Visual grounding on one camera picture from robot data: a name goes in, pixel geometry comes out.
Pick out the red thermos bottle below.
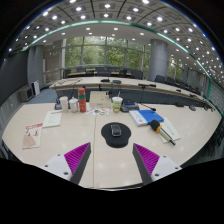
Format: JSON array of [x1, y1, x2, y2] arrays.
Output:
[[77, 87, 88, 114]]

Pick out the dark office chairs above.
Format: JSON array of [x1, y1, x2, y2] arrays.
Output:
[[63, 66, 224, 158]]

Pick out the white lidded mug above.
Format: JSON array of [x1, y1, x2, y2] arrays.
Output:
[[68, 96, 80, 113]]

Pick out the black mouse pad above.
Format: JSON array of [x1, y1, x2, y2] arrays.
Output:
[[100, 121, 132, 149]]

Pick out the white paper sheet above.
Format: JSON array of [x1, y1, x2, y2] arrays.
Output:
[[156, 118, 182, 145]]

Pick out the blue and white book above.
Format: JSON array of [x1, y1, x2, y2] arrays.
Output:
[[128, 109, 165, 127]]

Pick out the beige box tray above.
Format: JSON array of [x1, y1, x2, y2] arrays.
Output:
[[89, 90, 112, 109]]

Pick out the green printed paper cup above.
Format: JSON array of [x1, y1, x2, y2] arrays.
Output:
[[111, 94, 124, 114]]

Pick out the red and white leaflet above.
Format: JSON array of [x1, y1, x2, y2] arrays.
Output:
[[22, 122, 44, 150]]

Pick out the black computer mouse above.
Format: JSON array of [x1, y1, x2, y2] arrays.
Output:
[[110, 123, 123, 138]]

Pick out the white standing panel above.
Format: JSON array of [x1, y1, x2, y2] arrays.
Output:
[[31, 79, 41, 97]]

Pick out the black handheld microphone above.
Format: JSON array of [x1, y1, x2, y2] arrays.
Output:
[[148, 119, 177, 147]]

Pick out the white paper cup stack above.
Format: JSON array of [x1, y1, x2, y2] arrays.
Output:
[[59, 95, 70, 113]]

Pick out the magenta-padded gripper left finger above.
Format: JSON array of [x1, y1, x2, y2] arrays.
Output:
[[43, 141, 92, 185]]

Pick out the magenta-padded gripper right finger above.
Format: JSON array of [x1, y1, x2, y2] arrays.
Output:
[[132, 142, 183, 186]]

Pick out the colourful sticker sheet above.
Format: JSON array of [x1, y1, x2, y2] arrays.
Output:
[[85, 107, 110, 117]]

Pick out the cream printed document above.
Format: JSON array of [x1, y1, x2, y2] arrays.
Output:
[[42, 109, 63, 129]]

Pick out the grey box monitor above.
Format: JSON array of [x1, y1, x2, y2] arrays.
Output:
[[17, 84, 35, 103]]

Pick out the ceiling lights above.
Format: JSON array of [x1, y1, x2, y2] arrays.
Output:
[[8, 0, 224, 81]]

